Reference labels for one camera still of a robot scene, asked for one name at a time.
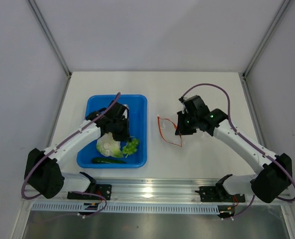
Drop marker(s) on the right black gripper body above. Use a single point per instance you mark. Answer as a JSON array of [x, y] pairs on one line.
[[187, 124]]

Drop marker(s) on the white cauliflower with leaves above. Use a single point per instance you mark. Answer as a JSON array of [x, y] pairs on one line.
[[109, 147]]

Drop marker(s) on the clear zip bag orange zipper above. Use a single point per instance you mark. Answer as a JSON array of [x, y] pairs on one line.
[[167, 126]]

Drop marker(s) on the green grape bunch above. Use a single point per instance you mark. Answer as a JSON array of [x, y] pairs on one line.
[[131, 147]]

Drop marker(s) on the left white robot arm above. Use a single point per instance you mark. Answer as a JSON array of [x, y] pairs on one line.
[[43, 167]]

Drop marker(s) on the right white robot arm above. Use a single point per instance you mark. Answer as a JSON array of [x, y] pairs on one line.
[[271, 171]]

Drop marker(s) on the blue plastic bin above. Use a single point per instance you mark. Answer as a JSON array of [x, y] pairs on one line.
[[138, 109]]

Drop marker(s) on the dark green cucumber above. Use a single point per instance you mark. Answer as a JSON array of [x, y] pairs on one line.
[[100, 160]]

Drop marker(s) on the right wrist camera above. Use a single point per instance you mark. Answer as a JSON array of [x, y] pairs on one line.
[[188, 105]]

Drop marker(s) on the aluminium front rail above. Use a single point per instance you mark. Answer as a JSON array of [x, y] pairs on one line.
[[156, 191]]

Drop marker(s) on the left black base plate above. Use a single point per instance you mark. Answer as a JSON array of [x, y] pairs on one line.
[[104, 190]]

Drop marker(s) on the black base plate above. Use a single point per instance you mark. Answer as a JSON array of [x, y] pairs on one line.
[[104, 190], [216, 194]]

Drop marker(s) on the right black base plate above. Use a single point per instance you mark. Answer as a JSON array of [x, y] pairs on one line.
[[216, 194]]

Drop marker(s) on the white slotted cable duct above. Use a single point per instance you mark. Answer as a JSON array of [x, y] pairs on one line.
[[126, 208]]

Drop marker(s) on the left aluminium frame post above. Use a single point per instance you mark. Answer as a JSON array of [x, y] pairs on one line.
[[41, 21]]

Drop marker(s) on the aluminium frame post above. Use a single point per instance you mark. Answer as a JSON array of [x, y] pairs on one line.
[[41, 21], [271, 29]]

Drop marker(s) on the right aluminium frame post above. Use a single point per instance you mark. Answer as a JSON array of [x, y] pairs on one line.
[[271, 29]]

